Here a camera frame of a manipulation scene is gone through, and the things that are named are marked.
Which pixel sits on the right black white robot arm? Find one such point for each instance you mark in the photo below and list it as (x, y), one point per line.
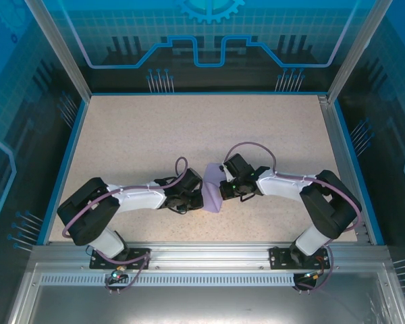
(283, 187)

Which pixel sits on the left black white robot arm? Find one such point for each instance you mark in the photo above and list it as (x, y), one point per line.
(138, 200)

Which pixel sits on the steel sheet tray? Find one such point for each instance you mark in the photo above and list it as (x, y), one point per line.
(202, 307)

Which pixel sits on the left connector with green light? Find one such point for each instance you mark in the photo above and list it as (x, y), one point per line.
(116, 274)

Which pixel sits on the connector with green light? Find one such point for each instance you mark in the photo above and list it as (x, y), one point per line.
(116, 274)
(314, 275)

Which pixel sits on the right connector with green light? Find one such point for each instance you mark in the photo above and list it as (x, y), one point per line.
(314, 275)

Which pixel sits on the blue table edge strip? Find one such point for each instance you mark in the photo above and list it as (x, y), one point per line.
(64, 172)
(356, 168)

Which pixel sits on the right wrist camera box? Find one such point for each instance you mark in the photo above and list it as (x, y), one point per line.
(229, 175)

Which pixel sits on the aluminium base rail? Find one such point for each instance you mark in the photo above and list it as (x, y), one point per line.
(206, 254)

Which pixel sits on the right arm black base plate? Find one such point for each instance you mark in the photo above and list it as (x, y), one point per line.
(278, 260)

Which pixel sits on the aluminium side rail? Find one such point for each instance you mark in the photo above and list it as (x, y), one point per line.
(335, 135)

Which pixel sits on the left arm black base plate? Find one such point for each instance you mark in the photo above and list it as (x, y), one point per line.
(99, 265)

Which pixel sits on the right aluminium frame post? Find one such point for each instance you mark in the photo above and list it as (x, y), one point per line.
(357, 50)

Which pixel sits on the aluminium frame post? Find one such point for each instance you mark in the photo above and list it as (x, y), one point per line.
(60, 50)
(357, 50)

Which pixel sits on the left aluminium frame post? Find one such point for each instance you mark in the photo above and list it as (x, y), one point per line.
(60, 50)

